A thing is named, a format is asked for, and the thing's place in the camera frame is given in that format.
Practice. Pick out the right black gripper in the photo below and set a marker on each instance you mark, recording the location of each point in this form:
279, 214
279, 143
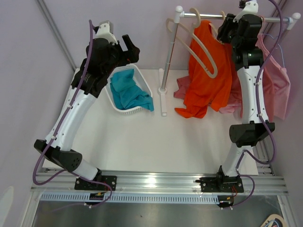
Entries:
227, 25

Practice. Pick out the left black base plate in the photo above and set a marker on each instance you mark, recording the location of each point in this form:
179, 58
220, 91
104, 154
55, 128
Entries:
103, 182

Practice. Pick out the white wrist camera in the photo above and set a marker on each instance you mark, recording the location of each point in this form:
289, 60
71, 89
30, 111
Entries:
248, 7
105, 30

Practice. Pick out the light pink t shirt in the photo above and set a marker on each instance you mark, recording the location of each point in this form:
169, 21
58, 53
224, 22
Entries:
276, 90

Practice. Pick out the white plastic basket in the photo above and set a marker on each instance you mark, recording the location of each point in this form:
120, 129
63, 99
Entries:
139, 80

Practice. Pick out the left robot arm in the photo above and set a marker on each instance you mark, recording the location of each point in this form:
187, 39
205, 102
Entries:
102, 58

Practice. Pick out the orange t shirt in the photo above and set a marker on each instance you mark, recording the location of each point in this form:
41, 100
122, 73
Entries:
204, 91

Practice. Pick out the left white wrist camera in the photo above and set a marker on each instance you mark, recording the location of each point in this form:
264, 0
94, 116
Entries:
105, 30

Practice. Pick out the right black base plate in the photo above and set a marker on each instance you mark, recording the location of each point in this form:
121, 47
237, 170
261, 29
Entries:
224, 185

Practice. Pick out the dusty red t shirt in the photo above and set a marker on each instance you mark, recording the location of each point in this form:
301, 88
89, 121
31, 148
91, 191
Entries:
184, 83

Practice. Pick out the white slotted cable duct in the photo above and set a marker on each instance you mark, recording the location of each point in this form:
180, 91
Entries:
131, 197

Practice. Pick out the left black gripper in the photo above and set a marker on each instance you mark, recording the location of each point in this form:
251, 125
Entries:
131, 56

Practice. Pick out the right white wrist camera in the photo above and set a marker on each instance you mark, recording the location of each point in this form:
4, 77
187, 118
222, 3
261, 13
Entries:
248, 7

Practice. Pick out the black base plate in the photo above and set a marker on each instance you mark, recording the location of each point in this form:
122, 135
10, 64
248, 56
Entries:
224, 185
103, 182

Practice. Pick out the white metal clothes rack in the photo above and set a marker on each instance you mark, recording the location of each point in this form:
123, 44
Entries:
194, 13

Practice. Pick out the aluminium mounting rail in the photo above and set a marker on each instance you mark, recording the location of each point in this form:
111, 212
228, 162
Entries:
163, 183

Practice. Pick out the teal t shirt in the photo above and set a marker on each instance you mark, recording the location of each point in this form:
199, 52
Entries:
127, 94

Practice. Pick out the round wooden object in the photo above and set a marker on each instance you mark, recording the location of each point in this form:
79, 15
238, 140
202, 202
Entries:
274, 220

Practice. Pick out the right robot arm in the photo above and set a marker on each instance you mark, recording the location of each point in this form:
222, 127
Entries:
255, 126

